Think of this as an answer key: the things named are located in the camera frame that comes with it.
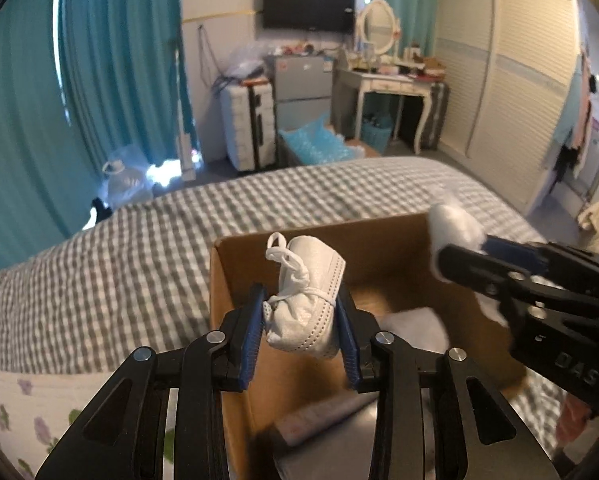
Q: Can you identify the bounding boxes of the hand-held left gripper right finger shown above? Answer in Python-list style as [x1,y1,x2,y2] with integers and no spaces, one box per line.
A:
[334,286,560,480]

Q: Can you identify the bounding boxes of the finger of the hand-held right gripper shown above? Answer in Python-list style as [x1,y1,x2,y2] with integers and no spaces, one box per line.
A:
[483,234,599,282]
[437,243,566,312]

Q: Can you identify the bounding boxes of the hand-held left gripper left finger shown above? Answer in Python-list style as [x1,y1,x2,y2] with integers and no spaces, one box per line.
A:
[34,282,268,480]

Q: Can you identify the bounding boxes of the white baby shoe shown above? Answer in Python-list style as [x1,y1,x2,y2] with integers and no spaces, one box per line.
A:
[426,202,511,330]
[263,232,347,360]

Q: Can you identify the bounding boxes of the cardboard box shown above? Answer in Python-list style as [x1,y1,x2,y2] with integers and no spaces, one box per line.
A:
[209,212,531,480]

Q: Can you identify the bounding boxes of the white soft pad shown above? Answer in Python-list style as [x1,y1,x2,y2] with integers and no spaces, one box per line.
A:
[378,307,451,357]

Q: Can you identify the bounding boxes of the grey checkered bed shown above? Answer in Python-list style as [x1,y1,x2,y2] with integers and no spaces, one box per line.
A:
[0,156,567,480]

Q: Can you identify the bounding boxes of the hanging clothes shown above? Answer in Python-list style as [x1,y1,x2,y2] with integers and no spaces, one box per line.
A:
[547,42,599,196]

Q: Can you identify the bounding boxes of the dark grey suitcase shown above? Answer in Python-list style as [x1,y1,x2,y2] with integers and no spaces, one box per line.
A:
[419,82,451,150]

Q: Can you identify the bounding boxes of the blue plastic basket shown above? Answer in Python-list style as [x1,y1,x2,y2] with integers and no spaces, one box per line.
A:
[360,116,393,156]

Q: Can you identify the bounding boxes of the cream louvered wardrobe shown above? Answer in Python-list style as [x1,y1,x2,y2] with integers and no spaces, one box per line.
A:
[432,0,581,217]

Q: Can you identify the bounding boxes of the blue bubble wrap bag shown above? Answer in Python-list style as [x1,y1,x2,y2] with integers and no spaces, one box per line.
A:
[278,112,351,166]

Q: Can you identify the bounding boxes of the clear plastic water jug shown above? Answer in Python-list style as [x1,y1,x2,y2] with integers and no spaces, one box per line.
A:
[102,160,150,208]

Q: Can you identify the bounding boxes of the white hard suitcase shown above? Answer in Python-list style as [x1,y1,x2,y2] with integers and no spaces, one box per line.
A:
[220,81,278,173]

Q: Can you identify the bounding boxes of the white dressing table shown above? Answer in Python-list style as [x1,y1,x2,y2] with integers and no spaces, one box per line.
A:
[332,62,436,155]

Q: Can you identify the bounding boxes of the floral white pillow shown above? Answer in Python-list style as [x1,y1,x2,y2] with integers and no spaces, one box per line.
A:
[0,369,176,480]

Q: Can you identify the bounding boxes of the grey mini fridge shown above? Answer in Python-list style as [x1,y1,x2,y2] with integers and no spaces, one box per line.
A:
[272,54,334,133]

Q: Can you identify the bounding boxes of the white oval vanity mirror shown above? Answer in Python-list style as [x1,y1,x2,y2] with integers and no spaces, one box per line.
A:
[355,0,401,59]

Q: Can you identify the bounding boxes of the clear plastic bag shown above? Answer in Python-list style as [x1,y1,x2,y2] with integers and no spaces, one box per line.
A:
[224,41,272,82]

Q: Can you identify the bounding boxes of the narrow teal curtain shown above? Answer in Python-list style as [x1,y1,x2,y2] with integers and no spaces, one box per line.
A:
[369,0,439,57]

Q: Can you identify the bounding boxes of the teal window curtain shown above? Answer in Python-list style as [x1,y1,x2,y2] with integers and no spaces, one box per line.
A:
[0,0,200,273]

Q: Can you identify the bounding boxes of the black wall television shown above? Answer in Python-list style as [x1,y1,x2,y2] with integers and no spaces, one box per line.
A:
[262,0,357,36]

